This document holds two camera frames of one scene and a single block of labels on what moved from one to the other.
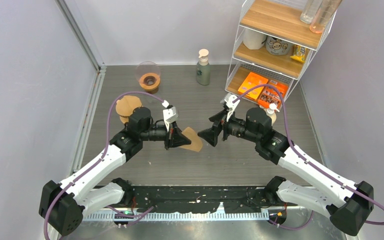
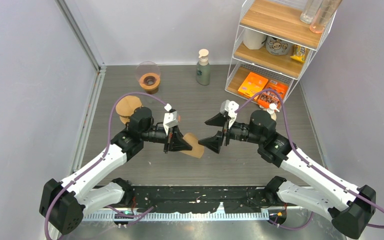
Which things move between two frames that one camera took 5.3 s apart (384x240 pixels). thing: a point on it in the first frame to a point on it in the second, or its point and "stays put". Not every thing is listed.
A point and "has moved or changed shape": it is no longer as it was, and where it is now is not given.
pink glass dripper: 146,67 stays put
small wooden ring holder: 150,81 stays put
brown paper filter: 196,142 has moved or changed shape
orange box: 253,80 stays put
